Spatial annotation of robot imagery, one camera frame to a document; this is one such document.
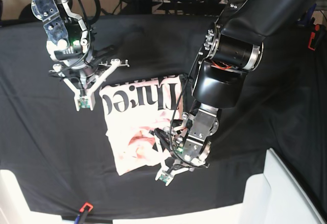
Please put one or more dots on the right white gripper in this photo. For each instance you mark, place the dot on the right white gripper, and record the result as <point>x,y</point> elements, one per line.
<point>84,87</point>

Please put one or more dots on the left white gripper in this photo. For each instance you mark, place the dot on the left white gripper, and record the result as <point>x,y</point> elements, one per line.
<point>182,147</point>

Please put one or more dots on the pink T-shirt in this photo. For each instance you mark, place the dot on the pink T-shirt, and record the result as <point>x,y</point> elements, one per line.
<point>132,111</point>

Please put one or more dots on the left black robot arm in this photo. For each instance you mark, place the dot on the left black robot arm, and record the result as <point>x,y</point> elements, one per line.
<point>233,47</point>

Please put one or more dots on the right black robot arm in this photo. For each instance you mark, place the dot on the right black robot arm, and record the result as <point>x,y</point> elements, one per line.
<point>70,44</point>

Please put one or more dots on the black table cloth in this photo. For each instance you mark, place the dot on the black table cloth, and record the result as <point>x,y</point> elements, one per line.
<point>62,157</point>

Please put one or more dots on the red black clamp bottom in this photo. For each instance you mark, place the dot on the red black clamp bottom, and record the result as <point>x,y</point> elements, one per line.
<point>83,213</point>

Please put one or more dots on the red clamp right edge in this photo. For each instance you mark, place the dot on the red clamp right edge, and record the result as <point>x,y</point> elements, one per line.
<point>312,39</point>

